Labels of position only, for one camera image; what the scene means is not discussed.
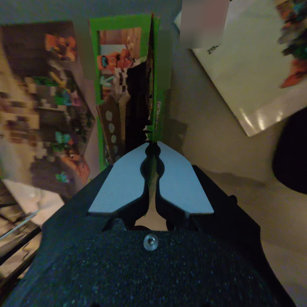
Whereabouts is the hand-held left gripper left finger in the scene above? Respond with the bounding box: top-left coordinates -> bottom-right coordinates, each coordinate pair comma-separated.
88,142 -> 155,215

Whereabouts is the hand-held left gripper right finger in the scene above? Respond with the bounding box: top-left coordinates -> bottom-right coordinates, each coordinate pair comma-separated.
156,142 -> 215,215

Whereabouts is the green toy brick box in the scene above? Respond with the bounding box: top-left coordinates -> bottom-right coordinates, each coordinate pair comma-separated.
0,14 -> 173,202

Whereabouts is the white instruction booklet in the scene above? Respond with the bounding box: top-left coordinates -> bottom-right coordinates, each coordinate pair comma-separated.
174,0 -> 307,138

